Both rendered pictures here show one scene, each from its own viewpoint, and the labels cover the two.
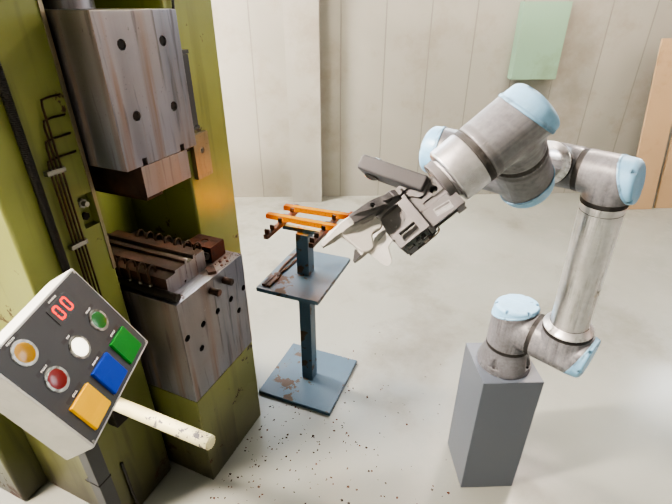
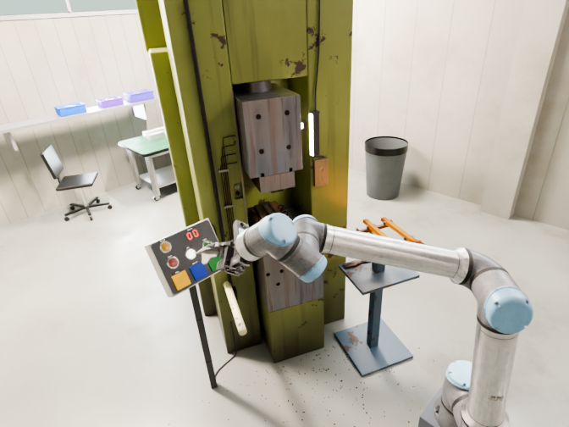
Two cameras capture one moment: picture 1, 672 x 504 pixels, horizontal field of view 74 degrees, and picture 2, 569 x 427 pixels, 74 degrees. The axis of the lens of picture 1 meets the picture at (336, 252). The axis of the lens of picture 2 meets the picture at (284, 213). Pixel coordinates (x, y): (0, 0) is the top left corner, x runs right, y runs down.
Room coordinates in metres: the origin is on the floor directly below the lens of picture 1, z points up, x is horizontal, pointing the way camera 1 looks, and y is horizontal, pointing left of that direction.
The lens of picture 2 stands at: (0.13, -0.92, 2.14)
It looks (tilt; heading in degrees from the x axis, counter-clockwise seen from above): 28 degrees down; 49
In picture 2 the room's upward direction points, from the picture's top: 4 degrees counter-clockwise
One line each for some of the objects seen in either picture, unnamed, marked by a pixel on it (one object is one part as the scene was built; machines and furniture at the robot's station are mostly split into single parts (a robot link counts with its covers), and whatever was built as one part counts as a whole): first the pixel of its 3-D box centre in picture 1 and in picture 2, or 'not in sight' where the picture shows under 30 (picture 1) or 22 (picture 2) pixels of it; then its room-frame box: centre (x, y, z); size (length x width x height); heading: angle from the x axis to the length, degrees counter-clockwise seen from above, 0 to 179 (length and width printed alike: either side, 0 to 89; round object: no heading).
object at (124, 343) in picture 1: (124, 345); (214, 262); (0.89, 0.55, 1.01); 0.07 x 0.05 x 0.07; 2
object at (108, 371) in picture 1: (108, 373); (198, 270); (0.79, 0.54, 1.01); 0.07 x 0.05 x 0.07; 2
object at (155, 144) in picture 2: not in sight; (208, 146); (2.86, 3.93, 0.40); 2.32 x 0.84 x 0.81; 2
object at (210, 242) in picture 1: (205, 248); not in sight; (1.52, 0.51, 0.95); 0.12 x 0.09 x 0.07; 67
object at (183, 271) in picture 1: (141, 259); (271, 221); (1.42, 0.72, 0.96); 0.42 x 0.20 x 0.09; 67
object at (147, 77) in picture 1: (109, 82); (270, 127); (1.45, 0.70, 1.56); 0.42 x 0.39 x 0.40; 67
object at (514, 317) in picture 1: (514, 322); (465, 388); (1.26, -0.64, 0.79); 0.17 x 0.15 x 0.18; 44
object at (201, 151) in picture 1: (201, 155); (321, 172); (1.67, 0.52, 1.27); 0.09 x 0.02 x 0.17; 157
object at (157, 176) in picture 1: (117, 164); (267, 169); (1.42, 0.72, 1.32); 0.42 x 0.20 x 0.10; 67
